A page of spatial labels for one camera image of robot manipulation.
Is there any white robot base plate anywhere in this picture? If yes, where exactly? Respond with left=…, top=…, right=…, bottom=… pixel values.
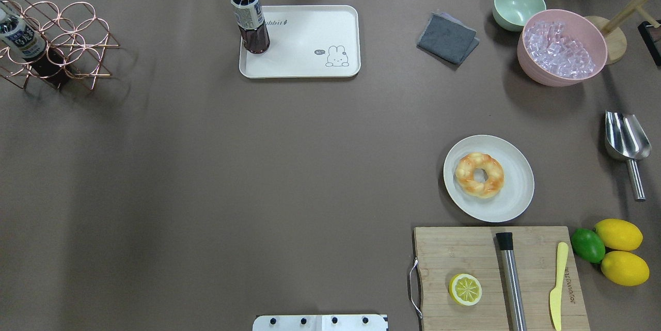
left=252, top=314, right=389, bottom=330

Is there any metal ice scoop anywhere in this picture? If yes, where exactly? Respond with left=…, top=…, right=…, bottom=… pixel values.
left=605, top=111, right=652, bottom=202

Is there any pink bowl of ice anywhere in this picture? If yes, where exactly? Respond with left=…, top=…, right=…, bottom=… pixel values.
left=517, top=9, right=607, bottom=87

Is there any wooden cup tree stand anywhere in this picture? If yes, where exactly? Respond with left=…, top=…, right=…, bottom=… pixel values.
left=586, top=0, right=659, bottom=65

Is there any half lemon slice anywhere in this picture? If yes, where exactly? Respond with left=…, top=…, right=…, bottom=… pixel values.
left=448, top=274, right=482, bottom=307

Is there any glazed ring donut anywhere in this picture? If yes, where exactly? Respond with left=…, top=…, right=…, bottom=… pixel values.
left=455, top=152, right=505, bottom=199

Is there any upper yellow lemon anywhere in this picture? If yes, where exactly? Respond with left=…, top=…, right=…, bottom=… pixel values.
left=593, top=218, right=643, bottom=251

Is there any folded grey cloth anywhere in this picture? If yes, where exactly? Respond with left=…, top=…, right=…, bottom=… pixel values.
left=416, top=12, right=480, bottom=65

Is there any mint green bowl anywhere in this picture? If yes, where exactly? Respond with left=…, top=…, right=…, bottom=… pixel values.
left=493, top=0, right=547, bottom=32

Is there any bamboo cutting board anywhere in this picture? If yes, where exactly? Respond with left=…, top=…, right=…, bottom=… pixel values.
left=414, top=227, right=570, bottom=330

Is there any yellow lemon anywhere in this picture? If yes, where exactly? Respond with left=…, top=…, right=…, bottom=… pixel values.
left=593, top=218, right=643, bottom=251
left=600, top=250, right=651, bottom=287

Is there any copper wire bottle rack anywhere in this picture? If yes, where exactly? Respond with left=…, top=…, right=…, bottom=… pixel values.
left=2, top=0, right=120, bottom=91

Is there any tea bottle on tray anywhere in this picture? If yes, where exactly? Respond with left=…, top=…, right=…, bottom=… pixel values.
left=230, top=0, right=271, bottom=54

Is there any grey round plate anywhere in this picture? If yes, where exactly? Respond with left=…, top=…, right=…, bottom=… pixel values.
left=443, top=135, right=535, bottom=223

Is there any tea bottle in rack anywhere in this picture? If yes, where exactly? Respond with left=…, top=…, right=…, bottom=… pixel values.
left=1, top=5, right=69, bottom=88

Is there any green lime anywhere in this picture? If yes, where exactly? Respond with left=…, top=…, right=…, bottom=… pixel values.
left=571, top=228, right=605, bottom=264

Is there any yellow plastic knife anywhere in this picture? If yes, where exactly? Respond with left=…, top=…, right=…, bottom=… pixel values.
left=548, top=242, right=569, bottom=330

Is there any steel muddler black tip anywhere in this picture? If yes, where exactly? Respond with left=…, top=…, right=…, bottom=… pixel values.
left=495, top=232, right=527, bottom=330

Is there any white rabbit tray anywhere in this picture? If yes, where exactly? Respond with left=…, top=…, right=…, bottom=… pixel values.
left=239, top=5, right=361, bottom=79

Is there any lower yellow lemon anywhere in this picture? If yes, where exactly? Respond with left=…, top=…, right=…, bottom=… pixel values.
left=600, top=250, right=651, bottom=287

